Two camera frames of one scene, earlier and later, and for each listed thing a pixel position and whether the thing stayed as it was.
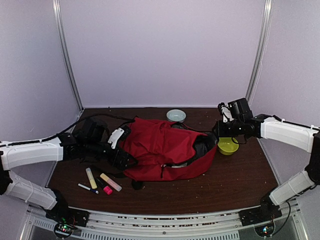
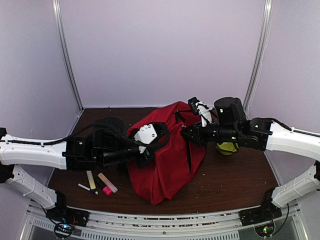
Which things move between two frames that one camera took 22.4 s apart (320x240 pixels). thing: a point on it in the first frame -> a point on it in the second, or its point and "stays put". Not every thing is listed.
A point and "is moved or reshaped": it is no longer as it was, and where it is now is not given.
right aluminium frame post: [264, 37] stays put
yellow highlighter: [91, 178] stays put
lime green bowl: [226, 146] stays put
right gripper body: [227, 131] -> [201, 140]
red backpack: [167, 150] is moved or reshaped
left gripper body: [116, 164] -> [149, 156]
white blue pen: [91, 189] stays put
